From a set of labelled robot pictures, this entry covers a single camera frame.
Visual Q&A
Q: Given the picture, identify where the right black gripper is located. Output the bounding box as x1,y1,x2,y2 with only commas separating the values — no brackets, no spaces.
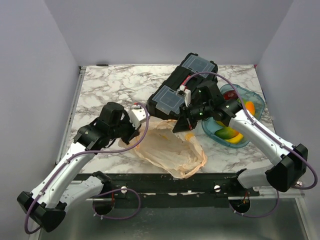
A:
172,101,213,133

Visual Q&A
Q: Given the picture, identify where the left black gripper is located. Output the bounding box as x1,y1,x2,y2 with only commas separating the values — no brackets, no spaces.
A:
109,112,142,145

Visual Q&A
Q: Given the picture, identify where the peach plastic bag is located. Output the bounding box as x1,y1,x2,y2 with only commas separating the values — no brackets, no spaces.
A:
129,117,208,179

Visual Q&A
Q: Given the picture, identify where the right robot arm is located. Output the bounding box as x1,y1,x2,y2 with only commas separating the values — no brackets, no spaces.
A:
173,81,308,196

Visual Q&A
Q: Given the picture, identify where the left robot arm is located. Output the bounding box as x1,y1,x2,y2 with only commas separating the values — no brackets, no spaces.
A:
17,102,149,235

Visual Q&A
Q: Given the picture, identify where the green red fake mango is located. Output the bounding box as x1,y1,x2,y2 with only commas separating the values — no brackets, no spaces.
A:
214,126,239,140

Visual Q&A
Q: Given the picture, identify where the dark red fake plum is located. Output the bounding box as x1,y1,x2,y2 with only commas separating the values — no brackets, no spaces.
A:
223,90,239,101

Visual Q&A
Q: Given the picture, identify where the yellow fake banana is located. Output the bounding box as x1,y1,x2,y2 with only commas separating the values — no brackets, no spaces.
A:
225,133,244,145

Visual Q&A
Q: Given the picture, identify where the orange fake fruit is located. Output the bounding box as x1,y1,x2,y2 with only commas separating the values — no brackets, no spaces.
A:
245,101,256,116

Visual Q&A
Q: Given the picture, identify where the black plastic toolbox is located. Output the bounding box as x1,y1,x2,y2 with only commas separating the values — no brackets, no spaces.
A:
146,52,218,120

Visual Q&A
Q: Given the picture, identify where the blue transparent fruit tray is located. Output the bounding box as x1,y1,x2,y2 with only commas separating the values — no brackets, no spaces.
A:
201,84,267,150

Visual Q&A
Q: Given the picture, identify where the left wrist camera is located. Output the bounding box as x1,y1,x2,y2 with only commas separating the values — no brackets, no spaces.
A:
128,102,150,130

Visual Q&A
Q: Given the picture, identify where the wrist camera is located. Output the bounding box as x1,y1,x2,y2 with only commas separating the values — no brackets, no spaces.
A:
128,102,150,130
177,85,191,107

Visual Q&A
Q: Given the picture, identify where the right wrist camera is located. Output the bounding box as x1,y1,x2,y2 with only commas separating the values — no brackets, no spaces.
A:
177,85,191,107

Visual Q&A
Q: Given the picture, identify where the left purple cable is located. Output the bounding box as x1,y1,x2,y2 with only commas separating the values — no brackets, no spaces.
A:
24,102,150,235

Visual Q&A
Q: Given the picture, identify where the purple cable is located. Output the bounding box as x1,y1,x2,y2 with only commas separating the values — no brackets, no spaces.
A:
183,71,312,190
24,102,150,235

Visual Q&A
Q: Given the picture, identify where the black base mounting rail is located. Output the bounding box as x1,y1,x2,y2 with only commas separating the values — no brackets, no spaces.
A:
75,171,259,209

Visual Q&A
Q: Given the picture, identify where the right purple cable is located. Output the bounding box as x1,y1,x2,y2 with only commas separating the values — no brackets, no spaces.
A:
183,71,312,190

